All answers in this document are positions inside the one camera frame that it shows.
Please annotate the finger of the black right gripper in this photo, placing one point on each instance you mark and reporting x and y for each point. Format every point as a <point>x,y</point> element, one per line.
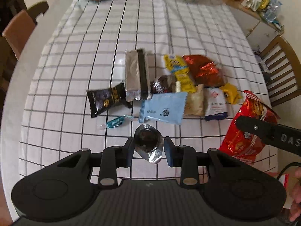
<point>276,135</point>

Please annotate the white side cabinet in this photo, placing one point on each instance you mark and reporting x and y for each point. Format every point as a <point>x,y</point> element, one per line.
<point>258,33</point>

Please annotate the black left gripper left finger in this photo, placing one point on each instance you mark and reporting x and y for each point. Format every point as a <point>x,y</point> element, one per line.
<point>115,157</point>

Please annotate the dark brown chocolate packet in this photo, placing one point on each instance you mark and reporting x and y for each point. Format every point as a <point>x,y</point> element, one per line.
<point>163,84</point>

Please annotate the silver black foil packet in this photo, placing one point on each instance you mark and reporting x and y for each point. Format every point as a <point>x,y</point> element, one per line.
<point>137,80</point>

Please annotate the yellow minion snack packet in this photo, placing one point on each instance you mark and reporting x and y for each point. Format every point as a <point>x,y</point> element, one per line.
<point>177,66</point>

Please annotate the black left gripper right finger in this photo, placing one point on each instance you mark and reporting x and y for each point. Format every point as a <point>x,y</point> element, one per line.
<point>183,157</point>

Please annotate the person right hand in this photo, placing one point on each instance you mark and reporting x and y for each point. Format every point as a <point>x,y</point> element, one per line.
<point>295,209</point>

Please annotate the light blue snack packet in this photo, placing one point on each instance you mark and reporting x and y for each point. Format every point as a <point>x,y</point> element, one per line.
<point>164,107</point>

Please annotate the wooden slat chair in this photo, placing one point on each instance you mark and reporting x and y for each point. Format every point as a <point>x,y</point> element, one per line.
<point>284,69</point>

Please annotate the beige clear snack bag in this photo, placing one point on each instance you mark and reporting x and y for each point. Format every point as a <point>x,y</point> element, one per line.
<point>195,102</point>

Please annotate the black chocolate bar wrapper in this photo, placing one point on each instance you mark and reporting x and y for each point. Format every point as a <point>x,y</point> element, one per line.
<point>104,99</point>

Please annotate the white grid tablecloth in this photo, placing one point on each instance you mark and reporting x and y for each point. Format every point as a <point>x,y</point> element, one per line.
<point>87,51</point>

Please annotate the white blue snack packet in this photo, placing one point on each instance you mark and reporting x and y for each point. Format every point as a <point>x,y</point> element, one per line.
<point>215,103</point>

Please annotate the teal candy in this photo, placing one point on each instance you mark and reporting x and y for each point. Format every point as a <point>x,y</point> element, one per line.
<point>118,121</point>

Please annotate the clear water bottle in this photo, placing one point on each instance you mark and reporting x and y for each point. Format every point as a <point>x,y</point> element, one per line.
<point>270,13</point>

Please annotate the large red snack bag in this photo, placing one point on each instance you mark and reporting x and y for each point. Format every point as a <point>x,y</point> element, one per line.
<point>244,145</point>

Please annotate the red oreo snack bag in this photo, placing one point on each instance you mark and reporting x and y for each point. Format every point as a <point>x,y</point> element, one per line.
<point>204,70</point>

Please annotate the yellow lidded container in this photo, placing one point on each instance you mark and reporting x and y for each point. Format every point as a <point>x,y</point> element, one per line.
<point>262,1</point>

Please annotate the brown chair left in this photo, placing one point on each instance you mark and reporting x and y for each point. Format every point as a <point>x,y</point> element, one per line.
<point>22,25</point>

